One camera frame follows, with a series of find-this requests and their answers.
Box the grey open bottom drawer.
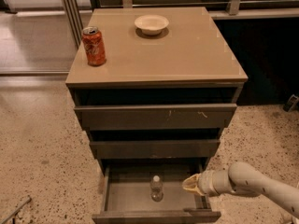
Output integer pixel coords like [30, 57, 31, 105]
[93, 163, 221, 224]

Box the grey drawer cabinet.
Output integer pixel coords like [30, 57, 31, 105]
[66, 7, 248, 169]

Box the clear plastic water bottle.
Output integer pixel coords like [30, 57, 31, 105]
[150, 175, 164, 202]

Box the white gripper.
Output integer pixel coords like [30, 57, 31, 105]
[182, 170, 234, 196]

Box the grey middle drawer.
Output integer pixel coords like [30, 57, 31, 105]
[90, 139, 220, 160]

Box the small dark floor device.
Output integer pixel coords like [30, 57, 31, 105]
[283, 94, 299, 112]

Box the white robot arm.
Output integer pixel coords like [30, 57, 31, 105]
[182, 161, 299, 218]

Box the grey top drawer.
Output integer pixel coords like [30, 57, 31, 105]
[75, 104, 236, 131]

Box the white ceramic bowl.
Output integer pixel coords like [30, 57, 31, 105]
[135, 15, 169, 35]

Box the metal rod on floor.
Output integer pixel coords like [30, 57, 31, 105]
[0, 196, 32, 224]

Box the orange soda can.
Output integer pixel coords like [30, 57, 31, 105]
[82, 26, 107, 66]

